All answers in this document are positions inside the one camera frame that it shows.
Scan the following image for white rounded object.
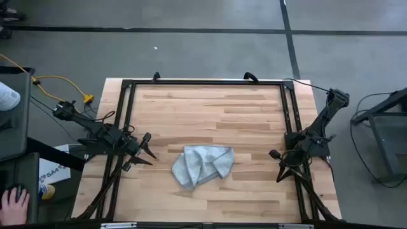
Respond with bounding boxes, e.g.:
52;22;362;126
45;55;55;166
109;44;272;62
0;81;22;112

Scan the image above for yellow cable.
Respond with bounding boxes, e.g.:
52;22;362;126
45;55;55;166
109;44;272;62
0;53;88;102

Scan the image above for grey waffle microfiber towel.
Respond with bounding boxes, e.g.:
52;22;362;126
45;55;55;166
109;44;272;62
171;145;235;191

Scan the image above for black metal cart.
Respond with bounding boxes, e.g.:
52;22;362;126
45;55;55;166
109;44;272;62
350;87;407;184

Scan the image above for dark grey desk panel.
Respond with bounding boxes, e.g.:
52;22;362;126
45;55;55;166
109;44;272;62
0;66;35;162

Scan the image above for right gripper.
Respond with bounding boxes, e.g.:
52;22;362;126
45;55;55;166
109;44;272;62
275;150;302;184

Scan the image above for silver metal bracket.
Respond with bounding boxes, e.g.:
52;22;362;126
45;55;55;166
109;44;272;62
100;222;138;229
279;223;315;229

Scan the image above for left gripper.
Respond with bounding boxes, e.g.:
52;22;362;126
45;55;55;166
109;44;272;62
120;135;158;166

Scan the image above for white printed cardboard box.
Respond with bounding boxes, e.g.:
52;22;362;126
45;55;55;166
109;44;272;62
38;144;71;185

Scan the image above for person's hand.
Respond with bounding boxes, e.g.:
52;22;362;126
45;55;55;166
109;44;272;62
0;186;31;226

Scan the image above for long black cable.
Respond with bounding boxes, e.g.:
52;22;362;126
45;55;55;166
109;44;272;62
282;78;332;94

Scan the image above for black floor cable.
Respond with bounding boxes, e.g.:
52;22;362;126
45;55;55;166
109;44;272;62
349;92;407;189

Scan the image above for yellow rounded object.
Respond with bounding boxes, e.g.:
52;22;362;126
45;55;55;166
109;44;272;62
38;183;56;201

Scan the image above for black computer mouse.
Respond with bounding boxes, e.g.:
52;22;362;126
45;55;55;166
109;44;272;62
8;183;25;202

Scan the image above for black metal table frame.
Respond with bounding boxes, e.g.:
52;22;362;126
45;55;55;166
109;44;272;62
76;78;343;222

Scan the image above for black diagonal beam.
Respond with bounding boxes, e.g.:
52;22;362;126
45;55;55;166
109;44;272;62
27;136;87;172

